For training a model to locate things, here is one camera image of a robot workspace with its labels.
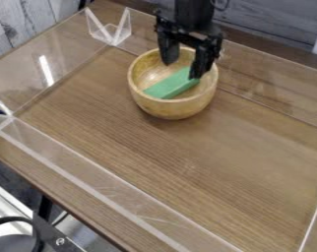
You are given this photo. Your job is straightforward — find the black metal clamp plate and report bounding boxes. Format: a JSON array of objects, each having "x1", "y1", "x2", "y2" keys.
[{"x1": 35, "y1": 221, "x2": 87, "y2": 252}]

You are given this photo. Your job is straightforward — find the clear acrylic corner bracket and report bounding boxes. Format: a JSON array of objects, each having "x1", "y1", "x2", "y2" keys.
[{"x1": 85, "y1": 8, "x2": 131, "y2": 46}]

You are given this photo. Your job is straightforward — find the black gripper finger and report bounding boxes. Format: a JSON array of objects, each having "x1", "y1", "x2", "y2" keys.
[
  {"x1": 190, "y1": 45, "x2": 214, "y2": 79},
  {"x1": 158, "y1": 32, "x2": 180, "y2": 65}
]

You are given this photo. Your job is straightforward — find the green rectangular block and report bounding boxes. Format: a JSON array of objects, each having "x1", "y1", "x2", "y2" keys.
[{"x1": 143, "y1": 67, "x2": 199, "y2": 99}]

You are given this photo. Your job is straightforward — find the black table leg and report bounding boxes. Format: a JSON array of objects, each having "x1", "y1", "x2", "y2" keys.
[{"x1": 39, "y1": 196, "x2": 53, "y2": 221}]

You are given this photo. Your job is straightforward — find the black cable loop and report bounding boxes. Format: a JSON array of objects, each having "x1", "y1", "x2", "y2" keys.
[{"x1": 0, "y1": 216, "x2": 45, "y2": 252}]

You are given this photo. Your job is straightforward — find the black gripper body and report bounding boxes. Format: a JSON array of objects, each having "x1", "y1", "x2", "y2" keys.
[{"x1": 152, "y1": 0, "x2": 224, "y2": 60}]

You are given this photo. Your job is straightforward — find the brown wooden bowl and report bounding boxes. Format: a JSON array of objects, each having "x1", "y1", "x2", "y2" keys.
[{"x1": 127, "y1": 47, "x2": 219, "y2": 120}]

